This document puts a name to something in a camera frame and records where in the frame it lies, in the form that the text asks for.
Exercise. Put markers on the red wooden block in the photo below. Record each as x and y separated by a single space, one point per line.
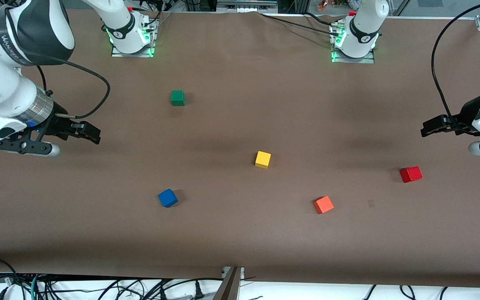
411 174

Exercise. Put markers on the brown beam under table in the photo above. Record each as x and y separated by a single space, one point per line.
228 289

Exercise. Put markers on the small metal bracket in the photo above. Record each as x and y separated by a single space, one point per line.
242 273

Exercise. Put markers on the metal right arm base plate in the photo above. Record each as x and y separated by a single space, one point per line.
150 41

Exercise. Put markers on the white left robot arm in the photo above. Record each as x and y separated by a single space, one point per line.
365 25

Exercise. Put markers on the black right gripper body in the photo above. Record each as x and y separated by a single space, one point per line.
58 124

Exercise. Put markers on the green wooden block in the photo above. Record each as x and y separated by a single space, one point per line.
177 98

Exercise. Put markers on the black power plug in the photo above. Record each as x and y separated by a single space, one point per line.
198 291

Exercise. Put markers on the yellow wooden block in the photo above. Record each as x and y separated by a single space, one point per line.
263 159

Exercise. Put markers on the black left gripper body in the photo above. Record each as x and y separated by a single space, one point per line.
466 115

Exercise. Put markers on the blue wooden block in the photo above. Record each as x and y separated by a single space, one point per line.
168 198

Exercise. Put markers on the brown table cover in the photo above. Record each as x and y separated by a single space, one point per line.
240 233

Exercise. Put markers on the orange wooden block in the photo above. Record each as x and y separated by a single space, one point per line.
323 205

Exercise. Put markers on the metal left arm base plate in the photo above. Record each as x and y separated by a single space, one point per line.
369 59

